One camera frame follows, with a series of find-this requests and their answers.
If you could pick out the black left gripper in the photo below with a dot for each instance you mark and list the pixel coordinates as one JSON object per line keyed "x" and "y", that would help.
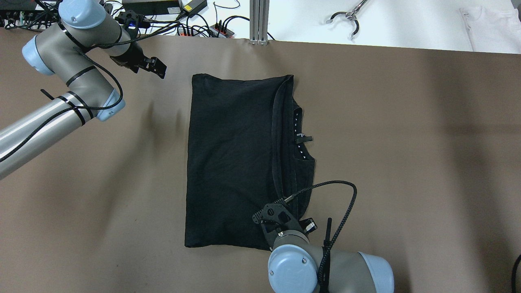
{"x": 133, "y": 59}

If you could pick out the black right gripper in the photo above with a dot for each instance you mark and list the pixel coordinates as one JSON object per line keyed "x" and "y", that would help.
{"x": 308, "y": 226}

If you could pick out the black printed t-shirt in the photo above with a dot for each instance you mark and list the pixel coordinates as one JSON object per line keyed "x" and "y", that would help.
{"x": 246, "y": 148}

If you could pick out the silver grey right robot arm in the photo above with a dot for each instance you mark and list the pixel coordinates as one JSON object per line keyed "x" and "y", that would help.
{"x": 296, "y": 266}

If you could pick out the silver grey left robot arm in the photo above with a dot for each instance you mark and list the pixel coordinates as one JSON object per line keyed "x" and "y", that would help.
{"x": 61, "y": 50}

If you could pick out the black power adapter brick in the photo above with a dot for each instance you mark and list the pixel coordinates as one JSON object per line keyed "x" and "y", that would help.
{"x": 152, "y": 7}

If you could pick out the white reacher grabber tool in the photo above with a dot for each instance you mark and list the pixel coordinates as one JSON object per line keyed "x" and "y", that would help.
{"x": 351, "y": 16}

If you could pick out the white folded garment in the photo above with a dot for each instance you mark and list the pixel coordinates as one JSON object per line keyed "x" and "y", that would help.
{"x": 491, "y": 30}

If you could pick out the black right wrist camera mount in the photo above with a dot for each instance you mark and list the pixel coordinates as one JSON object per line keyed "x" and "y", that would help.
{"x": 275, "y": 218}

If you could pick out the aluminium profile post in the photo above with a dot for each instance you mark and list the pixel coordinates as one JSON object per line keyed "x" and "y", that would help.
{"x": 259, "y": 16}

